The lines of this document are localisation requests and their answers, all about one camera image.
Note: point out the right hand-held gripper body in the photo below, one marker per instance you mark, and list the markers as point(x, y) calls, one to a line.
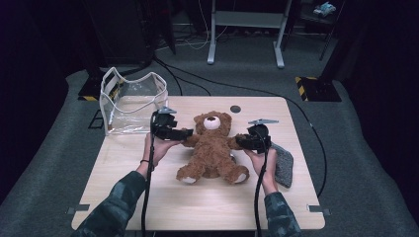
point(255, 130)

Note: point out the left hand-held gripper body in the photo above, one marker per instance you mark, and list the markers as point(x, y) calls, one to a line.
point(163, 123)

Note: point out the clear plastic bag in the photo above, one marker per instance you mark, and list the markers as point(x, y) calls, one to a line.
point(131, 115)

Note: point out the brown teddy bear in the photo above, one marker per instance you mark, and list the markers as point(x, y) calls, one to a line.
point(210, 154)

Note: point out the person's left hand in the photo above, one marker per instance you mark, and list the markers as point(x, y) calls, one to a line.
point(161, 148)

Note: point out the person's right hand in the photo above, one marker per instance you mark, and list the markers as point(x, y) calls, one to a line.
point(271, 171)

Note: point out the black wristband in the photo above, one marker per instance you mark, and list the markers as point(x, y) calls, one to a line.
point(144, 161)

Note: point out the black floor tape marking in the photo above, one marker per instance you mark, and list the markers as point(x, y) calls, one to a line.
point(95, 127)

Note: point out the black striped-edge stand base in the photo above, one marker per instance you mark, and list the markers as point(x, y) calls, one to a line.
point(87, 92)
point(319, 90)

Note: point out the grey floor tape strip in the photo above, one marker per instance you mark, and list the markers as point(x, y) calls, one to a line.
point(318, 209)
point(79, 208)

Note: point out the black cabinet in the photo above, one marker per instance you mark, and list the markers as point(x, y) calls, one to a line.
point(122, 33)

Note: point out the black metal rack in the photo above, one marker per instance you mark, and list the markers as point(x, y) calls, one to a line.
point(309, 18)

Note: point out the blue and white packet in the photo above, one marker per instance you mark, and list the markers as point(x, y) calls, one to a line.
point(324, 8)

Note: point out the white metal desk frame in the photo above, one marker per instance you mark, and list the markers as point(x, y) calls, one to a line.
point(247, 19)

